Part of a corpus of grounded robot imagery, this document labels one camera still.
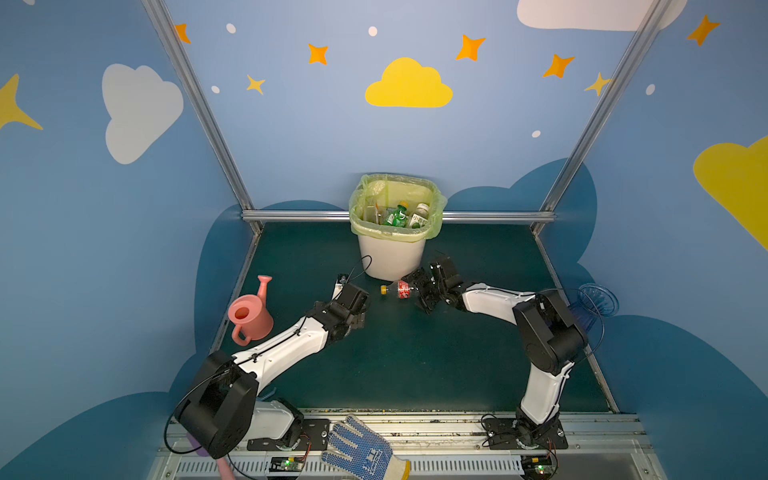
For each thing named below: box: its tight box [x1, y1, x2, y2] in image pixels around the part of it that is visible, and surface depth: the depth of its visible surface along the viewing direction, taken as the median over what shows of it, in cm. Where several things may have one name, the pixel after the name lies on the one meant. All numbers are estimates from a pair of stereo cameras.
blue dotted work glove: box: [322, 415, 411, 480], surface depth 73 cm
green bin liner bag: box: [349, 174, 448, 243], surface depth 94 cm
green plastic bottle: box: [384, 204, 409, 228], surface depth 93 cm
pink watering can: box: [228, 275, 274, 347], surface depth 86 cm
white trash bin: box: [358, 235, 426, 281], surface depth 97 cm
